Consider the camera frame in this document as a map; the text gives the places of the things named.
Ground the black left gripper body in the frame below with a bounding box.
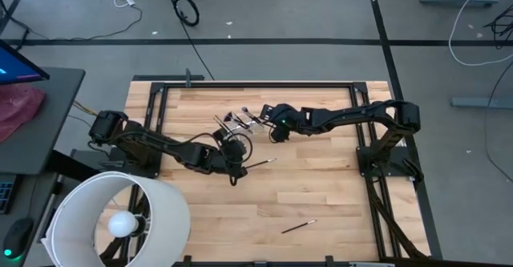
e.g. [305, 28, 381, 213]
[214, 128, 248, 186]

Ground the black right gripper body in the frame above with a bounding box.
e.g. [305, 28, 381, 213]
[260, 103, 308, 134]

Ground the short black makeup brush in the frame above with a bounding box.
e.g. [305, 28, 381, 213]
[243, 157, 278, 171]

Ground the clear acrylic organizer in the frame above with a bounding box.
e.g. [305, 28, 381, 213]
[214, 106, 266, 140]

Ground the black makeup brush silver ferrule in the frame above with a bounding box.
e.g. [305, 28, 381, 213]
[240, 105, 264, 123]
[280, 218, 318, 235]

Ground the flat-head black makeup brush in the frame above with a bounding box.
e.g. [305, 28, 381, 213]
[213, 115, 232, 135]

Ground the white lamp shade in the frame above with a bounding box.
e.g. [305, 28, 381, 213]
[41, 171, 192, 267]

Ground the white light bulb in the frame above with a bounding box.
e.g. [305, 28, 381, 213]
[107, 210, 139, 239]

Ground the black desk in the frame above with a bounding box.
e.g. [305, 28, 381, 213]
[0, 67, 87, 176]

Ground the pink cloth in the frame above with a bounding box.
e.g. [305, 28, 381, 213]
[0, 84, 46, 143]

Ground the black computer mouse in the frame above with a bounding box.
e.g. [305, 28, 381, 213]
[2, 216, 35, 261]

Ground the black keyboard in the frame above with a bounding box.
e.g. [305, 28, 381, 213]
[0, 173, 18, 215]

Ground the computer monitor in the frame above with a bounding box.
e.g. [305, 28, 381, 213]
[0, 39, 51, 86]

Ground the black aluminium table frame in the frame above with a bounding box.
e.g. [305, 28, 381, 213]
[131, 74, 442, 267]

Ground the coiled black cable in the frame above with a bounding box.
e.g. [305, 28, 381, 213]
[172, 0, 200, 28]

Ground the white floor cable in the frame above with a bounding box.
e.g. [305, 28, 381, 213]
[447, 0, 513, 67]

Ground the long black floor cable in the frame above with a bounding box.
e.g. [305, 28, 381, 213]
[482, 60, 513, 184]

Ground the black cable tangle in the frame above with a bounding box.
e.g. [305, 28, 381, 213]
[483, 4, 513, 51]

